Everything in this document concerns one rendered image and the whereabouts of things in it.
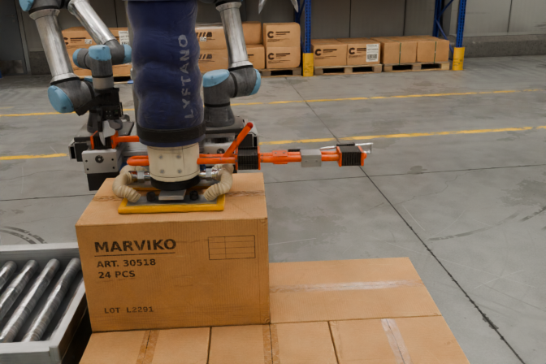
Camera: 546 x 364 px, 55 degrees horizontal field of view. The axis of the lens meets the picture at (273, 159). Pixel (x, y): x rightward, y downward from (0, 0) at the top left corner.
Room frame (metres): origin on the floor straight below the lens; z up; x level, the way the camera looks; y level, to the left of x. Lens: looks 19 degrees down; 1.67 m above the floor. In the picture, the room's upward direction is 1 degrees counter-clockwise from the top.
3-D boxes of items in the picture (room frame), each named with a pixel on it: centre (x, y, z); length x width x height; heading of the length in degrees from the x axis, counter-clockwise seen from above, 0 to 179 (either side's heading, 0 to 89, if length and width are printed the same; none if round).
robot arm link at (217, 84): (2.28, 0.24, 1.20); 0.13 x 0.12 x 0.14; 123
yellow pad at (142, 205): (1.58, 0.33, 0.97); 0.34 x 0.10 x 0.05; 92
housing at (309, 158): (1.70, -0.13, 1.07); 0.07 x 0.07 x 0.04; 2
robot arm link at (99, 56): (1.93, 0.63, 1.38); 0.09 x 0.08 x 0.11; 46
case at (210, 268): (1.68, 0.33, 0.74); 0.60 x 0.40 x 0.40; 93
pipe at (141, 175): (1.68, 0.34, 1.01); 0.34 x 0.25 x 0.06; 92
